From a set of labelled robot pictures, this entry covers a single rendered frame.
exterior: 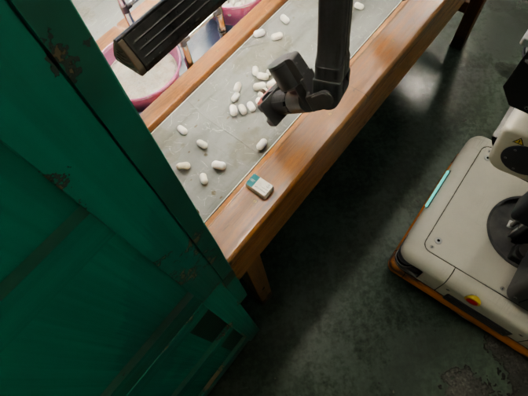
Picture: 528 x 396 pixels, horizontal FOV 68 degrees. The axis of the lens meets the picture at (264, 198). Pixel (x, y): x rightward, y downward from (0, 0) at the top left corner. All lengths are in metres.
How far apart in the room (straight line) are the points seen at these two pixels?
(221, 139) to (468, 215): 0.93
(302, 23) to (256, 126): 0.40
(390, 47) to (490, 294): 0.84
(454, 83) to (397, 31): 1.02
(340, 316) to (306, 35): 1.04
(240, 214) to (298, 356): 0.82
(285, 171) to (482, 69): 1.60
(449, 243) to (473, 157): 0.37
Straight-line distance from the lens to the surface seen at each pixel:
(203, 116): 1.12
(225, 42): 1.26
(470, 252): 1.51
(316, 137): 1.01
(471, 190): 1.60
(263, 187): 0.92
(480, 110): 2.20
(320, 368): 1.61
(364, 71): 1.16
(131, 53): 0.81
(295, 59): 0.82
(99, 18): 1.52
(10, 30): 0.27
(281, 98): 0.89
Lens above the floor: 1.61
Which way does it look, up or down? 64 degrees down
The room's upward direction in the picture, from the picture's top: 11 degrees counter-clockwise
